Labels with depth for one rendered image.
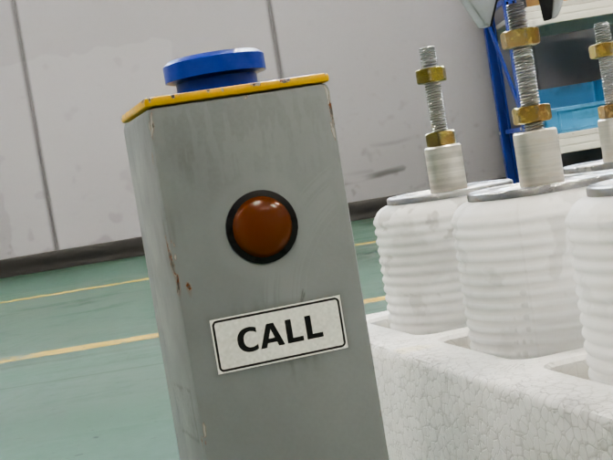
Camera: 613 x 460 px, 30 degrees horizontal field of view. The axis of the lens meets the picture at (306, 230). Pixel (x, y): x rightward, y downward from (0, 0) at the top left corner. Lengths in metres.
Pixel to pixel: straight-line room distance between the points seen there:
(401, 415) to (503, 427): 0.13
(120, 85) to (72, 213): 0.66
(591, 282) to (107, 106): 5.17
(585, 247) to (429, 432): 0.16
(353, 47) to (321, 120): 5.10
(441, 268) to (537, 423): 0.20
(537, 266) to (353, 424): 0.15
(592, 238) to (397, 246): 0.23
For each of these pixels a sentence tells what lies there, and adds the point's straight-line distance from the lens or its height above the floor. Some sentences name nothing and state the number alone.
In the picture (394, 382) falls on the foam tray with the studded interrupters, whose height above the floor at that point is 0.16.
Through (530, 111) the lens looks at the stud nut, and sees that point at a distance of 0.57.
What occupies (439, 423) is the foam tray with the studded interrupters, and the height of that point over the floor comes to 0.15.
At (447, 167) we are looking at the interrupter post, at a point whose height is 0.27.
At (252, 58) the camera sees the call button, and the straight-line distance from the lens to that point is 0.44.
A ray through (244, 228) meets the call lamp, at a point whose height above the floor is 0.26.
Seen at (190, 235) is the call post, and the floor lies 0.26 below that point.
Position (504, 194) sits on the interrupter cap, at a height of 0.25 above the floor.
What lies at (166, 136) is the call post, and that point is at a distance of 0.41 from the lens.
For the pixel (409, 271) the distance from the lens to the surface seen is 0.66.
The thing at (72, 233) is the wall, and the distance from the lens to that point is 5.62.
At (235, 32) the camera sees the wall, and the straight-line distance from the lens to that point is 5.54.
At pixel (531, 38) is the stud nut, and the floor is 0.33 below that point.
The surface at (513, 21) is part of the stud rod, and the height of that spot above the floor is 0.34.
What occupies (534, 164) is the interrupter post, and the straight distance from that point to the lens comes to 0.57.
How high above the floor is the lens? 0.28
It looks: 3 degrees down
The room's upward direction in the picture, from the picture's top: 9 degrees counter-clockwise
